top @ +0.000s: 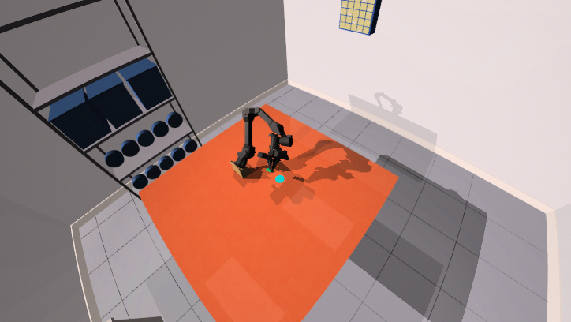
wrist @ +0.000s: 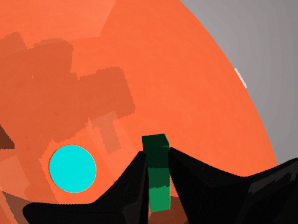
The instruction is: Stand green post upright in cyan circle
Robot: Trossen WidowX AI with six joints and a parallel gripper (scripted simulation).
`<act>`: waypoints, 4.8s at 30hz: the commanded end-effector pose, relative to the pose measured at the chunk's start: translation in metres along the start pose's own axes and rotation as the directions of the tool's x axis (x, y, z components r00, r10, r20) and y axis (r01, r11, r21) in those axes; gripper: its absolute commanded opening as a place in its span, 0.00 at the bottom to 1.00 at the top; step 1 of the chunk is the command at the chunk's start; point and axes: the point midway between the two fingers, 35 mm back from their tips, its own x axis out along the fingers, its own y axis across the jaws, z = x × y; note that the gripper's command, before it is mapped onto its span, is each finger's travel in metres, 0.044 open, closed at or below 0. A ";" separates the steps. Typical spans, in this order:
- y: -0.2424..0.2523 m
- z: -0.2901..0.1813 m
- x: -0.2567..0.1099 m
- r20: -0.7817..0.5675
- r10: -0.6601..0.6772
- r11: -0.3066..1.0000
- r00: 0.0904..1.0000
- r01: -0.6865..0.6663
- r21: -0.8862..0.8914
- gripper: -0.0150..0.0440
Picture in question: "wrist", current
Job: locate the cyan circle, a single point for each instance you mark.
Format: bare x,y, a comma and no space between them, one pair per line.
72,168

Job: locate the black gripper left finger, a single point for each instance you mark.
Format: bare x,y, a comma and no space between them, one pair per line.
125,202

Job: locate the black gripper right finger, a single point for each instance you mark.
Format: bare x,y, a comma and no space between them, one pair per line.
212,196

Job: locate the green rectangular post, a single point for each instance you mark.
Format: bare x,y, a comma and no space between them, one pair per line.
156,149

